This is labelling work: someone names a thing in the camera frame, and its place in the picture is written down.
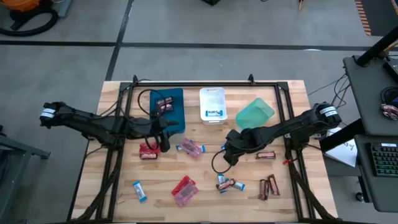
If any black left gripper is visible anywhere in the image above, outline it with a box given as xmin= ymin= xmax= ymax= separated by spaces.
xmin=146 ymin=113 xmax=180 ymax=154

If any black desk device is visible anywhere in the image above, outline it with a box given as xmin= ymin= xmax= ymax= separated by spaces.
xmin=382 ymin=58 xmax=398 ymax=82

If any grey metal cart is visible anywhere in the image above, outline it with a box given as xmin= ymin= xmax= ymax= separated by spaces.
xmin=0 ymin=124 xmax=52 ymax=224

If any black backlit keyboard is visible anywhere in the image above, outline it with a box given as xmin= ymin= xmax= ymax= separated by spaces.
xmin=369 ymin=142 xmax=398 ymax=178

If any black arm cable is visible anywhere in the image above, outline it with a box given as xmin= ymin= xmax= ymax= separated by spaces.
xmin=211 ymin=149 xmax=233 ymax=174
xmin=137 ymin=89 xmax=164 ymax=152

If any black vacuum hose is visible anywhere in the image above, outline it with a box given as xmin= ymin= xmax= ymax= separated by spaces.
xmin=0 ymin=6 xmax=59 ymax=37

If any grey desk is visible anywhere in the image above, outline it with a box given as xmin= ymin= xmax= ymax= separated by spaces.
xmin=343 ymin=55 xmax=398 ymax=137
xmin=354 ymin=134 xmax=398 ymax=213

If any black diagonal pole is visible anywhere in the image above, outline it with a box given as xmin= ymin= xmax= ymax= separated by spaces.
xmin=355 ymin=26 xmax=398 ymax=68

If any white paper sheet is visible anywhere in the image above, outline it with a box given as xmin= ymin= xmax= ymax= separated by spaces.
xmin=324 ymin=123 xmax=358 ymax=168

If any candy bag on desk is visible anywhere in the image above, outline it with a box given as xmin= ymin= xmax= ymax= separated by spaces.
xmin=379 ymin=103 xmax=398 ymax=121

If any black aluminium table frame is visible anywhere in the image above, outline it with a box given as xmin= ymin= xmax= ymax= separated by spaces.
xmin=67 ymin=74 xmax=338 ymax=224

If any black coiled cable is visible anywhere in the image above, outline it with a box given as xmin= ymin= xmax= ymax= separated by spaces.
xmin=381 ymin=86 xmax=398 ymax=105

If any blue plastic bin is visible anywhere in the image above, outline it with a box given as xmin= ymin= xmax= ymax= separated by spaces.
xmin=149 ymin=87 xmax=187 ymax=136

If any orange vacuum cleaner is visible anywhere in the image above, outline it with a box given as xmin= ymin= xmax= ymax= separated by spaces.
xmin=0 ymin=0 xmax=41 ymax=12

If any dark mat with striped edge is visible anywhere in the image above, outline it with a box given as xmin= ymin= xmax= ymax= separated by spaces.
xmin=354 ymin=0 xmax=398 ymax=37

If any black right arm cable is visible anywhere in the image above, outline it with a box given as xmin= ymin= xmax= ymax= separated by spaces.
xmin=211 ymin=149 xmax=233 ymax=174

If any green translucent plastic bin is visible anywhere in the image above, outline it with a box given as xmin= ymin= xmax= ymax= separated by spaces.
xmin=235 ymin=97 xmax=276 ymax=131

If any pink clear-wrapped candy bar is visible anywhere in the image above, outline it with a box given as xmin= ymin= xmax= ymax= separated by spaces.
xmin=180 ymin=138 xmax=202 ymax=159
xmin=174 ymin=182 xmax=200 ymax=208

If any grey vacuum part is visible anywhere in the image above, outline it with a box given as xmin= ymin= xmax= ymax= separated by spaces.
xmin=57 ymin=0 xmax=73 ymax=18

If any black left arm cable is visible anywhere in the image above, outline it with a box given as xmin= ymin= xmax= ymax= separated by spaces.
xmin=137 ymin=89 xmax=164 ymax=152

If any white plastic bin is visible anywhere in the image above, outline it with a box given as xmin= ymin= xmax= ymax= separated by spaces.
xmin=199 ymin=86 xmax=228 ymax=126

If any black floor cable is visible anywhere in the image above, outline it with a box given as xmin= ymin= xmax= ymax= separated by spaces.
xmin=307 ymin=73 xmax=351 ymax=125

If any black diagonal bar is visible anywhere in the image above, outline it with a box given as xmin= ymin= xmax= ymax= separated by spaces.
xmin=319 ymin=119 xmax=364 ymax=152

